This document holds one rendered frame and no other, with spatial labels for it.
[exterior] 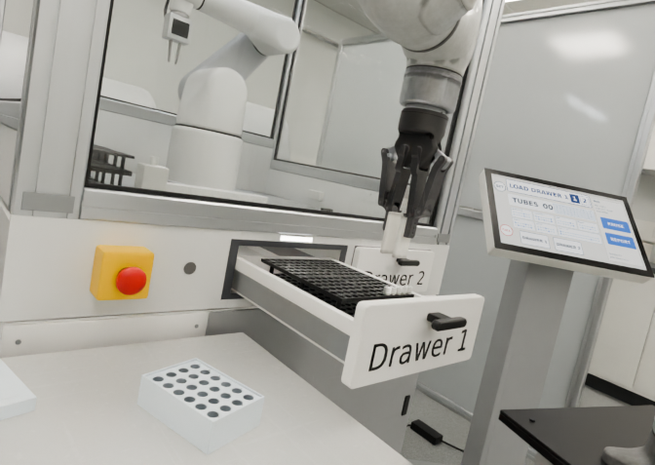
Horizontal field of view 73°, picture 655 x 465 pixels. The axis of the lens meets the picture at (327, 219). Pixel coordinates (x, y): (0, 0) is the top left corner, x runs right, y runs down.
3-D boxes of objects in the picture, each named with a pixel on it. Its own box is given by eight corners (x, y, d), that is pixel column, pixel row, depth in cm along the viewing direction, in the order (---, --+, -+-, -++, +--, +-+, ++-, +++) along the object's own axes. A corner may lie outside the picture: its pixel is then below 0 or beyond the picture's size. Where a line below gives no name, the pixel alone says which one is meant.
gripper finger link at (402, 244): (412, 215, 72) (415, 216, 72) (403, 257, 73) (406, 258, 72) (401, 214, 70) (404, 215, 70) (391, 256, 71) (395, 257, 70)
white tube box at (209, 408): (259, 425, 54) (265, 396, 53) (207, 455, 47) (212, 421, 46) (191, 383, 60) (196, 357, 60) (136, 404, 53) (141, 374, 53)
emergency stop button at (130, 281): (145, 295, 63) (150, 269, 62) (116, 297, 60) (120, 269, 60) (138, 289, 65) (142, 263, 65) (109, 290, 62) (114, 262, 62)
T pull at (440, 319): (466, 328, 63) (468, 318, 63) (437, 332, 58) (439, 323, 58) (445, 318, 66) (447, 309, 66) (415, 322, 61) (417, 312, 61)
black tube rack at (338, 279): (406, 329, 77) (414, 293, 77) (333, 339, 66) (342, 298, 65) (325, 289, 94) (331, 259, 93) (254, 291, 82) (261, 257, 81)
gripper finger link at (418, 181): (426, 150, 72) (433, 150, 71) (417, 218, 72) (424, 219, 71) (411, 145, 69) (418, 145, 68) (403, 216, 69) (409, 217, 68)
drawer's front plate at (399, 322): (470, 359, 74) (485, 296, 73) (349, 390, 55) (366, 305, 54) (461, 355, 75) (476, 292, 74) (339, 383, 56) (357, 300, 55)
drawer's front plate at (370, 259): (426, 291, 119) (435, 251, 118) (351, 295, 99) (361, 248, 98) (421, 290, 120) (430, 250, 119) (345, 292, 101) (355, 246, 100)
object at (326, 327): (458, 347, 74) (466, 313, 74) (350, 370, 57) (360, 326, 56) (311, 276, 104) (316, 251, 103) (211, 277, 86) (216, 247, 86)
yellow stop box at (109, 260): (149, 300, 66) (157, 253, 65) (96, 303, 61) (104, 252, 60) (138, 290, 69) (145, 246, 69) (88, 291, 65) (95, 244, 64)
